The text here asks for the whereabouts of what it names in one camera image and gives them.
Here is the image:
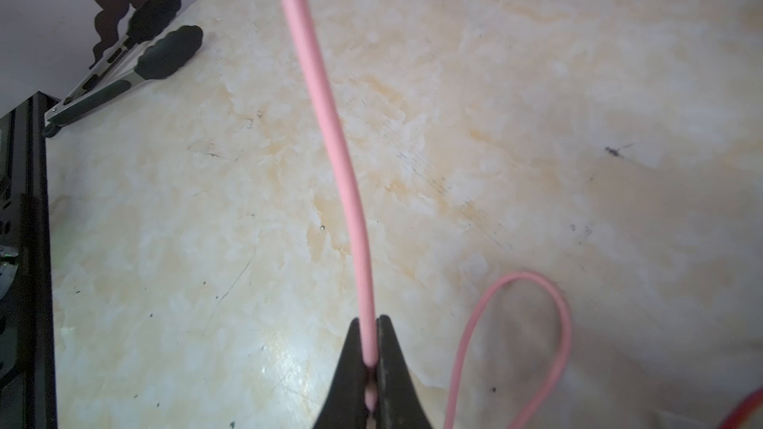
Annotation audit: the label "red headphone cable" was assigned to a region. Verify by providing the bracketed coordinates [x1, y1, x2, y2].
[717, 386, 763, 429]

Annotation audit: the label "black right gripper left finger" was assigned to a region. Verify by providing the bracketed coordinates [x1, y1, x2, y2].
[313, 318, 369, 429]

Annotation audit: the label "metal tongs black tips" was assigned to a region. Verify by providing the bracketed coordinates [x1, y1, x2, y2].
[43, 0, 204, 138]

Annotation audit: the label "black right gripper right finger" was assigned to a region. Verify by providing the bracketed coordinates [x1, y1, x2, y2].
[375, 315, 432, 429]

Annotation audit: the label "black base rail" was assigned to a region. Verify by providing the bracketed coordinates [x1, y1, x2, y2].
[1, 93, 58, 428]

